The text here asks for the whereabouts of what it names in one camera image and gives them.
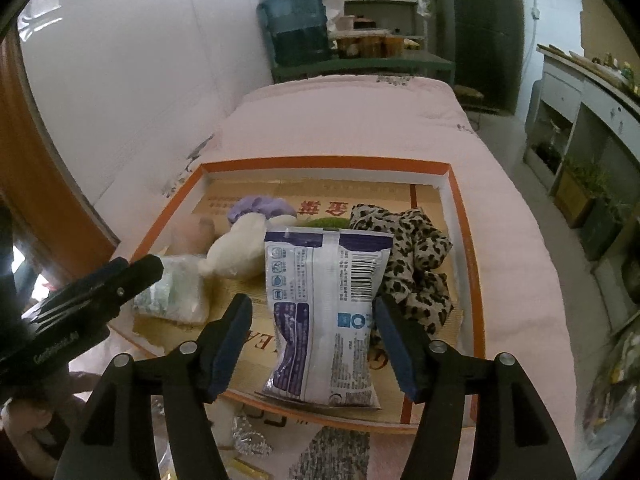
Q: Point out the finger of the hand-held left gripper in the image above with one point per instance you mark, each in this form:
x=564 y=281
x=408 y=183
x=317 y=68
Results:
x=95 y=280
x=145 y=272

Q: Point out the yellow packet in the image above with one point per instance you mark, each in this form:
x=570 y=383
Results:
x=247 y=471

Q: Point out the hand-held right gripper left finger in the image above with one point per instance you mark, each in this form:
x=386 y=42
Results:
x=227 y=345

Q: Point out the grey kitchen counter cabinet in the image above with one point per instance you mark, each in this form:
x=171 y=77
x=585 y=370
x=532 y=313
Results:
x=565 y=90

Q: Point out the leopard print scrunchie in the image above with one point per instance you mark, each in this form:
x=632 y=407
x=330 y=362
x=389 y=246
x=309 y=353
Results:
x=420 y=260

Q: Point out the dark green planter box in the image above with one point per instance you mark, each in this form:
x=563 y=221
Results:
x=605 y=230

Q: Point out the clear plastic bag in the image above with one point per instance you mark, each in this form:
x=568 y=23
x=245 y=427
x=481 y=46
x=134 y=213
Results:
x=612 y=400

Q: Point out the round stool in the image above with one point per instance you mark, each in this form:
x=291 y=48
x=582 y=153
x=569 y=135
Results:
x=467 y=91

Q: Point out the cream plush toy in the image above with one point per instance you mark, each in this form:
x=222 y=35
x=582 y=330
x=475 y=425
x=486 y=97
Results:
x=235 y=250

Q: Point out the white blue wipes packet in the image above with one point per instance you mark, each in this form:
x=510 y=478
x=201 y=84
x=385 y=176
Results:
x=320 y=310

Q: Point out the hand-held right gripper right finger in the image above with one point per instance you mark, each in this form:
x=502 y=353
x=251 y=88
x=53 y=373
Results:
x=400 y=350

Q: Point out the brown wooden door frame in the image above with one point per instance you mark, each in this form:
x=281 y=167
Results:
x=40 y=185

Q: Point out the white plastic container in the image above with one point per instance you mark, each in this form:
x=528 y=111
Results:
x=335 y=15

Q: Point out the green table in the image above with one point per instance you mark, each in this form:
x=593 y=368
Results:
x=360 y=64

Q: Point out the brown planter box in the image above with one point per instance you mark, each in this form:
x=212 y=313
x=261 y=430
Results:
x=575 y=195

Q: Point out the peach round puff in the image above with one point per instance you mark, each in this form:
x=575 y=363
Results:
x=192 y=235

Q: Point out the cardboard wall sheet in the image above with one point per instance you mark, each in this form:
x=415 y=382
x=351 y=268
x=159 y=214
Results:
x=600 y=25

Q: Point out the person's left hand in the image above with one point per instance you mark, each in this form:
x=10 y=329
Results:
x=30 y=425

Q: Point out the dark refrigerator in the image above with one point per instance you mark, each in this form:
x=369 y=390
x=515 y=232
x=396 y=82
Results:
x=480 y=35

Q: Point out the green metal shelf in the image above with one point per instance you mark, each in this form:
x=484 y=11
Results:
x=380 y=2

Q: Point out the green dotted tissue pack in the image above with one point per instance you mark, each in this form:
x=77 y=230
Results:
x=172 y=290

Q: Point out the purple scrunchie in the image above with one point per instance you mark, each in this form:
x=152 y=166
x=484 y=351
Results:
x=260 y=209

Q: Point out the blue water jug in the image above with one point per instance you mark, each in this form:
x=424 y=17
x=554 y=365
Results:
x=295 y=25

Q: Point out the shallow cardboard box tray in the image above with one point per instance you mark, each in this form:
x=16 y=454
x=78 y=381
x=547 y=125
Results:
x=225 y=195

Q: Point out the amber food jar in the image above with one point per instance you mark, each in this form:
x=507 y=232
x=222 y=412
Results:
x=392 y=45
x=370 y=45
x=347 y=46

